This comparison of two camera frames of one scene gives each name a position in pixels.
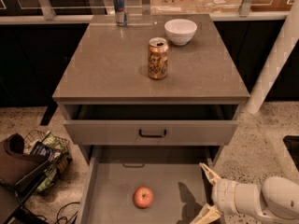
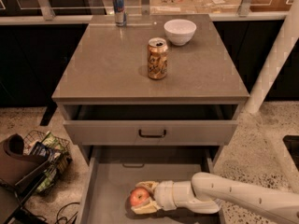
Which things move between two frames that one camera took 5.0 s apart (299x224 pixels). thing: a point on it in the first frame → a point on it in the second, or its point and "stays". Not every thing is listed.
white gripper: (221, 194) → (163, 194)
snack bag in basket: (41, 151) stays
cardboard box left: (172, 0) stays
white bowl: (180, 31) stays
